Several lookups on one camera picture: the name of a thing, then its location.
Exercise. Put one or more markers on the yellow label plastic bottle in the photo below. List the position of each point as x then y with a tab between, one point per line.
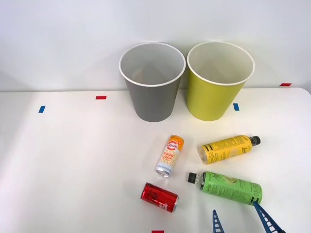
226	149

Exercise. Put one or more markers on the red drink can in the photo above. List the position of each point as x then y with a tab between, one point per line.
159	197

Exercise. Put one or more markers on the orange and white drink can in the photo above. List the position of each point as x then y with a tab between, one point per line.
170	155

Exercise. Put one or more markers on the yellow-green plastic waste bin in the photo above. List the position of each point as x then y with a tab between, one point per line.
211	99

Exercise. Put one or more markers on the grey plastic waste bin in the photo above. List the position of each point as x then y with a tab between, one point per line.
151	99

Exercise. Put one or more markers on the green label plastic bottle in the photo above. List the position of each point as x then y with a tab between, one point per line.
230	188

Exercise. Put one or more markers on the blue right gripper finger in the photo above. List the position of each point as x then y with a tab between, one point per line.
266	219
217	223

